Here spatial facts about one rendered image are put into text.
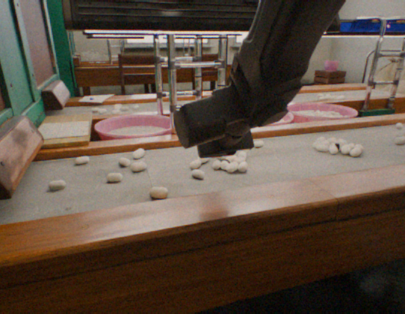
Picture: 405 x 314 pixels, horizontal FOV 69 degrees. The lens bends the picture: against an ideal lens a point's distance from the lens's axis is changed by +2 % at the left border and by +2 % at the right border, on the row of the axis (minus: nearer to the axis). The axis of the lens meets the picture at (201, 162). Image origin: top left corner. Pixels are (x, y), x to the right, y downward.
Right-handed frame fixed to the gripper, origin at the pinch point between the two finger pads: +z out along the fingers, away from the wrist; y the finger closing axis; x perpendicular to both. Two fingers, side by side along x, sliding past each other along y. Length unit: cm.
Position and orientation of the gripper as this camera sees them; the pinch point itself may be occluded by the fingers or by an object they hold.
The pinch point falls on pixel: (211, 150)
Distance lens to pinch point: 59.8
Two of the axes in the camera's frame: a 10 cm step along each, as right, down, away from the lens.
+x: 1.8, 9.5, -2.6
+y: -9.6, 1.1, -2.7
